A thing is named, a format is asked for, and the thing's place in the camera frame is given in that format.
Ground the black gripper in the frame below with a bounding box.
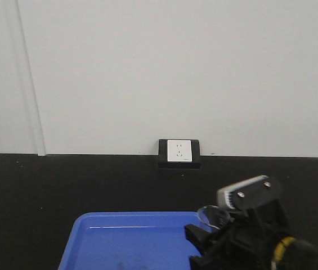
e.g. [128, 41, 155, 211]
[184, 199, 291, 270]

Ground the clear glass beaker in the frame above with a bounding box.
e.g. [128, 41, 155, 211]
[197, 205, 231, 230]

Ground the blue plastic tray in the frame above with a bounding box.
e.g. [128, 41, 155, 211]
[59, 211, 209, 269]

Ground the white socket in black box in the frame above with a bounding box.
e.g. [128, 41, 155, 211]
[158, 139, 201, 169]

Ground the yellow black cable bundle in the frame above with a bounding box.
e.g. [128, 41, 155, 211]
[270, 236, 297, 270]

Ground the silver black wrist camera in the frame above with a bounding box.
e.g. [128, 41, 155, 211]
[216, 175, 282, 212]

